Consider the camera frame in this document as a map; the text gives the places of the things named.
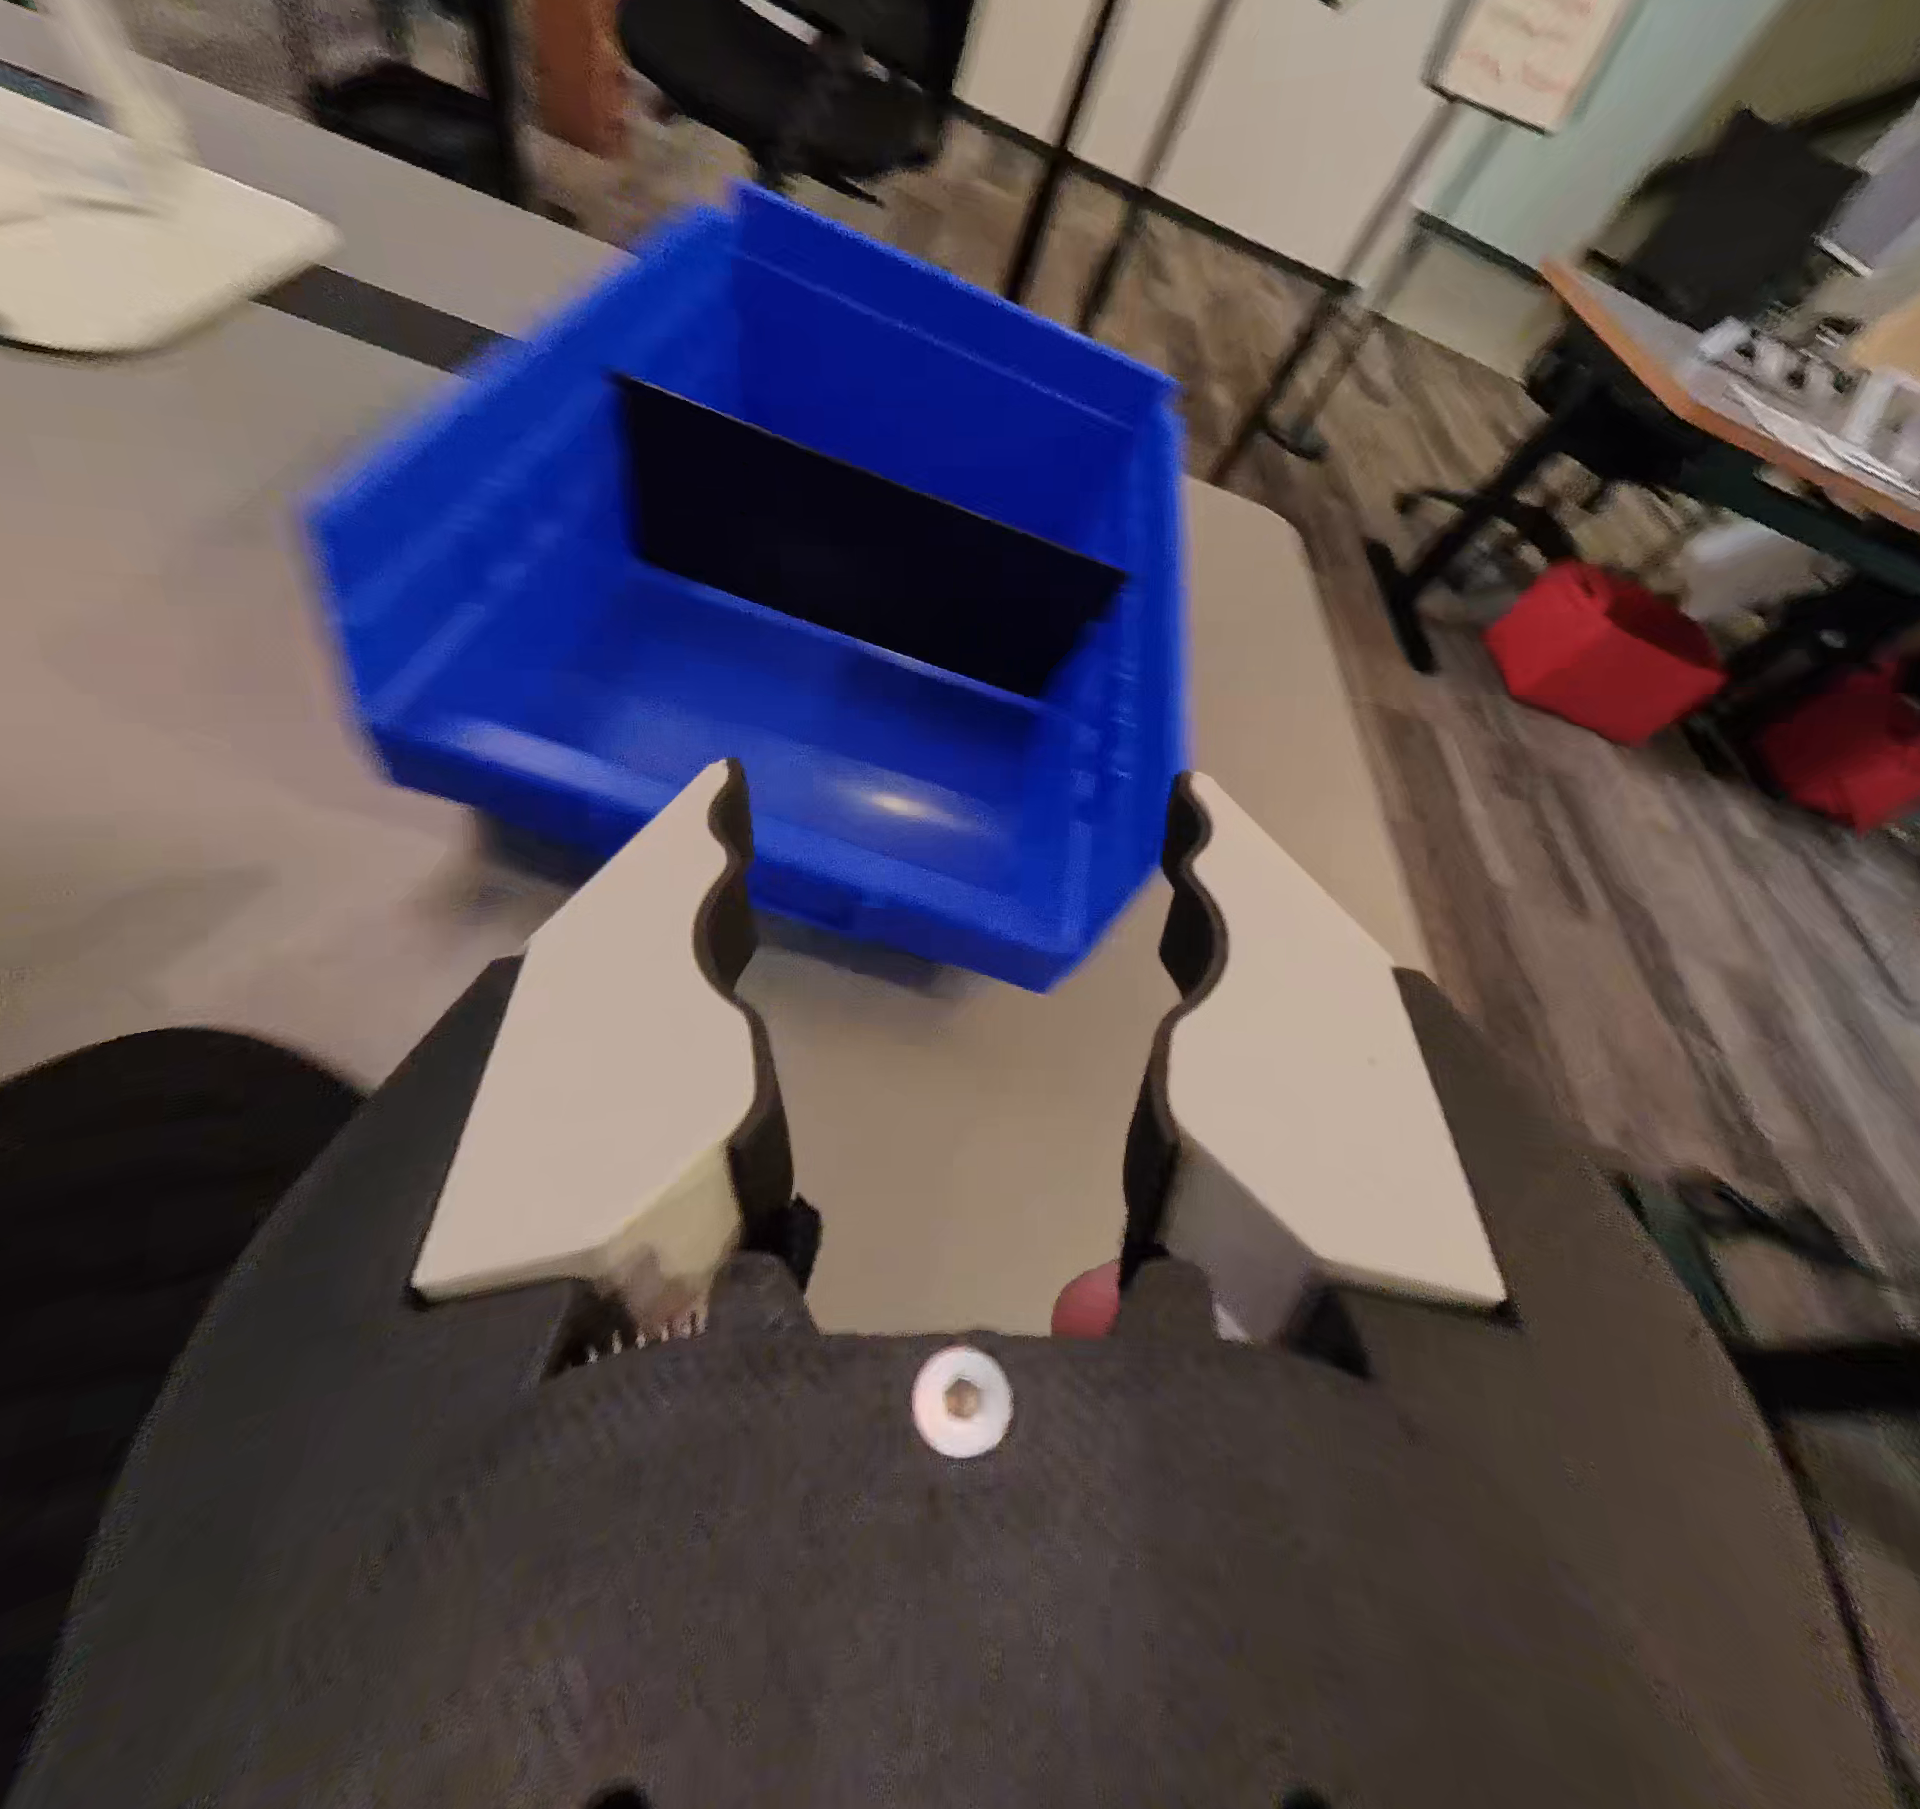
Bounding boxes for blue plastic bin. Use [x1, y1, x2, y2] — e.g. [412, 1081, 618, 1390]
[307, 181, 1194, 998]

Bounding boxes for wooden support post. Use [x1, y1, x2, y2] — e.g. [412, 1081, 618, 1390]
[510, 0, 630, 165]

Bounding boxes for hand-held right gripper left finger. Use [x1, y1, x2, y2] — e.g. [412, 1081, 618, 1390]
[409, 759, 825, 1309]

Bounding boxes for red fabric bag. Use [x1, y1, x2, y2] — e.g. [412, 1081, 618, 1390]
[1484, 560, 1728, 749]
[1754, 669, 1920, 836]

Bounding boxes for wood-edged office desk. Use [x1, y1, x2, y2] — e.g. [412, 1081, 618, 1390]
[1365, 256, 1920, 790]

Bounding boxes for black office chair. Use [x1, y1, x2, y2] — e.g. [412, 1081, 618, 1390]
[618, 0, 1001, 191]

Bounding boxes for black tripod legs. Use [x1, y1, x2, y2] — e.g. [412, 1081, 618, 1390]
[996, 0, 1165, 311]

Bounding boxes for black panel on white stand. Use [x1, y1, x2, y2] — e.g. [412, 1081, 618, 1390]
[0, 0, 345, 356]

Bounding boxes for black mesh object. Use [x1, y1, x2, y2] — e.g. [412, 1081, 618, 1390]
[0, 1027, 371, 1737]

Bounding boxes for black desk monitor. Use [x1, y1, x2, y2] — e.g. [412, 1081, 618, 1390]
[1586, 106, 1870, 337]

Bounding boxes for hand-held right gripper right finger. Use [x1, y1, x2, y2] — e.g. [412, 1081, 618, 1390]
[1116, 770, 1511, 1343]

